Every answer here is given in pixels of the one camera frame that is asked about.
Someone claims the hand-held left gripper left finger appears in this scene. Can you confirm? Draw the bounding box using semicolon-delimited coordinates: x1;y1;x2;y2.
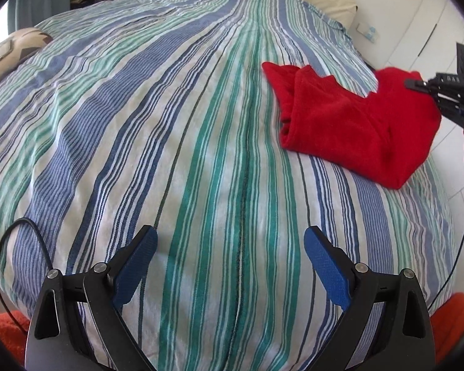
25;225;158;371

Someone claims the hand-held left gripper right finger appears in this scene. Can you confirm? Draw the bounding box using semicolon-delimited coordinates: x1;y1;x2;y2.
304;226;437;371

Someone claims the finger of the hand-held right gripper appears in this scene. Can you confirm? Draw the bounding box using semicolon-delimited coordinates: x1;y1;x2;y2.
429;91;464;128
404;72;464;96

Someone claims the red sweater with white figure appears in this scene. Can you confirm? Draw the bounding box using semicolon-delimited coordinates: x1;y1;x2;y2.
262;62;442;190

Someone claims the white wardrobe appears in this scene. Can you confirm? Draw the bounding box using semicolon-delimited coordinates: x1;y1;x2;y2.
383;0;464;202

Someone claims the striped bed cover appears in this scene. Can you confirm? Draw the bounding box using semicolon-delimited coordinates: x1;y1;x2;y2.
0;0;458;371

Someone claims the patterned brown cushion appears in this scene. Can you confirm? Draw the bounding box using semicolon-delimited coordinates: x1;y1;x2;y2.
0;27;54;94

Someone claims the teal curtain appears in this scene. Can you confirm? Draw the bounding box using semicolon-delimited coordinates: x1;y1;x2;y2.
7;0;75;33

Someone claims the wall socket with blue sticker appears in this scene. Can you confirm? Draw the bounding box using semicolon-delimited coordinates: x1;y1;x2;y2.
357;23;380;42

